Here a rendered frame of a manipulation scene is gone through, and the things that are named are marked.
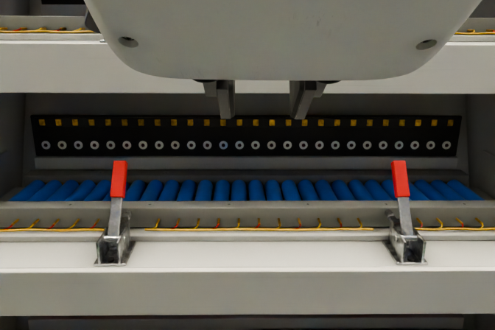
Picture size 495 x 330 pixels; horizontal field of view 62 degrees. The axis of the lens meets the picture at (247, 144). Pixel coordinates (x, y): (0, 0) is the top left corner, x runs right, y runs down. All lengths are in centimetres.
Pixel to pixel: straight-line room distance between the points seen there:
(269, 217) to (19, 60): 28
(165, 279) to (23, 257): 13
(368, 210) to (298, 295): 12
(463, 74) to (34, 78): 39
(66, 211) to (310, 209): 25
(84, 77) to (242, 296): 24
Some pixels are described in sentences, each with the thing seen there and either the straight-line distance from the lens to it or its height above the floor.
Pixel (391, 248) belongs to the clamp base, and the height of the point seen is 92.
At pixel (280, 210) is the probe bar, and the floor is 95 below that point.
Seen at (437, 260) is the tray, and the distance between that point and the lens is 42.
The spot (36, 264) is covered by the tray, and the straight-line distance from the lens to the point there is 42.
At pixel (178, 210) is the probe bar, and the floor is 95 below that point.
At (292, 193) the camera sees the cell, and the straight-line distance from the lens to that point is 47.
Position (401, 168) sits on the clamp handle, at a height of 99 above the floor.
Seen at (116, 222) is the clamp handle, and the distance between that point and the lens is 40.
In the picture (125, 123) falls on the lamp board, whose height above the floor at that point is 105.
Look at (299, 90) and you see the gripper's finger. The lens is 18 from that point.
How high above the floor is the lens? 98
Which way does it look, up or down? 4 degrees up
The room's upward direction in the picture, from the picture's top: straight up
